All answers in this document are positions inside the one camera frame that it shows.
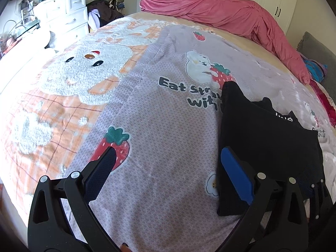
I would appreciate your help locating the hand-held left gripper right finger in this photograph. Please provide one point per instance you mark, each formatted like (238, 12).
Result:
(236, 174)

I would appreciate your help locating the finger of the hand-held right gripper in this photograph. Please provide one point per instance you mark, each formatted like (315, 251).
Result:
(319, 198)

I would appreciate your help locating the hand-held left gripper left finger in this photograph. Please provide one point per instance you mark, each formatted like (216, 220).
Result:
(101, 174)

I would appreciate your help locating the black small garment orange cuffs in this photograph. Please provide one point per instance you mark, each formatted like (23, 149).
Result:
(262, 141)

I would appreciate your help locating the pile of dark clothes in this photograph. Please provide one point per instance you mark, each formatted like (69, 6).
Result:
(105, 10)

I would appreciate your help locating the grey strawberry print bedsheet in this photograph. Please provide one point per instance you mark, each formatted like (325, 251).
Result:
(162, 149)

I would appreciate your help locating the orange plaid bear blanket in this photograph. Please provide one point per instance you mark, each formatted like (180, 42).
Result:
(86, 78)

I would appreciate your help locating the red patterned pillow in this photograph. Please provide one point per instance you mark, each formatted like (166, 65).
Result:
(323, 97)

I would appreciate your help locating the blue striped cloth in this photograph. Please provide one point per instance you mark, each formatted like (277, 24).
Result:
(313, 69)

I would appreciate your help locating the white dresser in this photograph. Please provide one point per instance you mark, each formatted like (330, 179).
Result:
(71, 15)

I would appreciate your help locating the cluttered desk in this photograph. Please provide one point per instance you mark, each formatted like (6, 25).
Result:
(15, 32)

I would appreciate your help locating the pink quilt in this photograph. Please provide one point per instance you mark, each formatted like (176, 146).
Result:
(210, 5)

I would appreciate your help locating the glass jar appliance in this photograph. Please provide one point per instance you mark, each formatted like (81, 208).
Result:
(26, 11)

